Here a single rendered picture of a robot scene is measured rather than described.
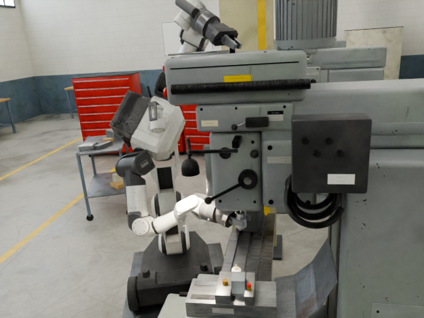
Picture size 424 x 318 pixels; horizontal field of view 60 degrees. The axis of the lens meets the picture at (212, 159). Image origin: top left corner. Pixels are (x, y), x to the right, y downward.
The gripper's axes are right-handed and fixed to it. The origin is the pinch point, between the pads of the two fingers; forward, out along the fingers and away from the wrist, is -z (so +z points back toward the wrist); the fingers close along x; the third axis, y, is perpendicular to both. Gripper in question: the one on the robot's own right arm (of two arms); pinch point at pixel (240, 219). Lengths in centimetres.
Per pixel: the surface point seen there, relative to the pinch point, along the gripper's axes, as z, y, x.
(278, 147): -19.2, -34.4, -4.1
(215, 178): 2.7, -21.7, -11.9
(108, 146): 270, 43, 143
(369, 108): -44, -47, 9
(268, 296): -17.4, 24.6, -9.3
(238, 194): -5.2, -15.6, -8.6
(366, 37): 162, -47, 821
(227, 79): -5, -58, -12
